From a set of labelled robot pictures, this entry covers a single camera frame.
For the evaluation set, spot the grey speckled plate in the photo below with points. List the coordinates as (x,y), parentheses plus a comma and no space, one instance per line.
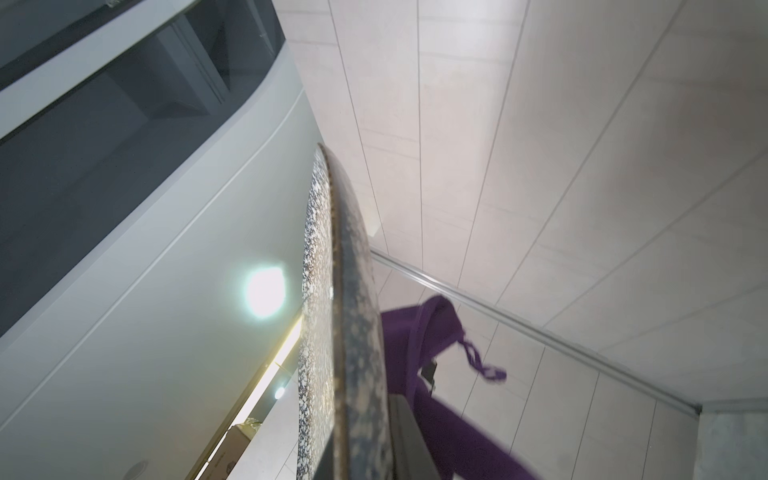
(342,392)

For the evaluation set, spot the purple cloth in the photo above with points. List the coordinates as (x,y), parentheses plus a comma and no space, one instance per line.
(428,355)

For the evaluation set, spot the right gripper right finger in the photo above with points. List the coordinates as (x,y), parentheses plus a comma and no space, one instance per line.
(412,459)

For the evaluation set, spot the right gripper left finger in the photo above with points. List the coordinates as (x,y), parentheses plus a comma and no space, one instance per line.
(324,470)

